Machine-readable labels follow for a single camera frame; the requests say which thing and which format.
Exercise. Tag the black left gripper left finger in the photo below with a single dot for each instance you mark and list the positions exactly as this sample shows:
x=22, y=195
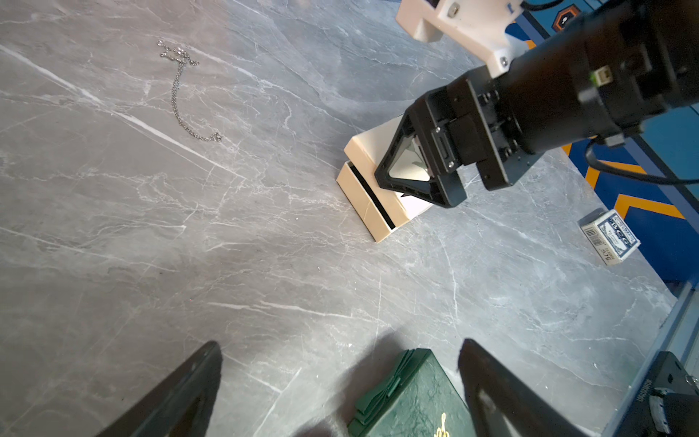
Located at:
x=181, y=405

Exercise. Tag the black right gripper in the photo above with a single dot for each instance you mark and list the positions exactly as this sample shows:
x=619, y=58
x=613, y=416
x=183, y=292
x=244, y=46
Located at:
x=469, y=121

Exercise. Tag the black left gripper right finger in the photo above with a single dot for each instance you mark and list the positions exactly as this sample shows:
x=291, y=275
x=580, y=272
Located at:
x=500, y=404

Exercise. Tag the cream jewelry box base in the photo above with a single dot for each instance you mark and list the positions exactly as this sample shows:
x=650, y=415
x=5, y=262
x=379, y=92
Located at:
x=370, y=210

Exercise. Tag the green booklet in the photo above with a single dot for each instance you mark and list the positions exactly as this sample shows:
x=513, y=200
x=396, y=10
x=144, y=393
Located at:
x=417, y=398

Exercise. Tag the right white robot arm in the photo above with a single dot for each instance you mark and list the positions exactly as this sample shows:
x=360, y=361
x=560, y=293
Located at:
x=599, y=79

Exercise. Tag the playing card deck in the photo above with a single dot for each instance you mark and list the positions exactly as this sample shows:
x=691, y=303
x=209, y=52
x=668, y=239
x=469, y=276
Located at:
x=611, y=237

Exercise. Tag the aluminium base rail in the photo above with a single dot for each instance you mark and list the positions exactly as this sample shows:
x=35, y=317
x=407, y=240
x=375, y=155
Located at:
x=663, y=399

